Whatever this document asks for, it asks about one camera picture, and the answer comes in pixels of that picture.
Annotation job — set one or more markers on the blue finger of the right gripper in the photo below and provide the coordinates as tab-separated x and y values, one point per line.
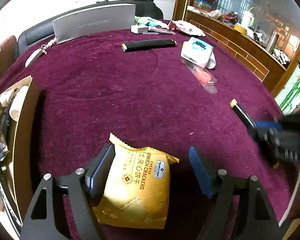
267	125
263	137

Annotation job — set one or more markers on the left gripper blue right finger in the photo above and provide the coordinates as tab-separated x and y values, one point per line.
218	186

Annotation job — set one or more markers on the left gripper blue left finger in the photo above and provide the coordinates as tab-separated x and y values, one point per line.
86	188

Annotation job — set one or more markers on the black marker yellow cap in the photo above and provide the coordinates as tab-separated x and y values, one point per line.
250	123

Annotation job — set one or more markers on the yellow cheese cracker packet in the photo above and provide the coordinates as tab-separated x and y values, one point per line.
137	190

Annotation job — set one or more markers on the white paper roll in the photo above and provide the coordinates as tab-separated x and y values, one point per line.
211	62

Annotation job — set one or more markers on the clear packaged pink item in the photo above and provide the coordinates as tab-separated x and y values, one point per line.
206	79

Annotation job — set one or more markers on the shallow cardboard tray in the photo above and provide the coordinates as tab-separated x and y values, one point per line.
15	178

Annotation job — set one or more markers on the wooden sideboard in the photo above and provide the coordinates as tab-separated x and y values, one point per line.
264	35

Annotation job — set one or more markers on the black snack packet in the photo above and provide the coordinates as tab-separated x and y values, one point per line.
6	100

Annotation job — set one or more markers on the white teal tissue pack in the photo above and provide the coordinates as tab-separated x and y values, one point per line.
196	51

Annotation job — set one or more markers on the purple velvet table cloth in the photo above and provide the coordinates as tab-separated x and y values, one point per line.
90	88

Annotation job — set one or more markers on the white red plastic bag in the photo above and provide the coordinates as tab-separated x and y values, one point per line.
186	28

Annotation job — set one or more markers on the white key fob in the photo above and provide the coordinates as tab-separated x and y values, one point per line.
35	55

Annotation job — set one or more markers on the black marker on cloth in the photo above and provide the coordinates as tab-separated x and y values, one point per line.
148	44

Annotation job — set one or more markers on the green white packet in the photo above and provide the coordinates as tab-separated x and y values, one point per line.
148	21

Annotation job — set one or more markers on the small white box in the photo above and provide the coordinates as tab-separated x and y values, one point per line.
139	29

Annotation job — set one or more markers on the black leather sofa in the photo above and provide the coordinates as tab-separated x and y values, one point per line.
44	29

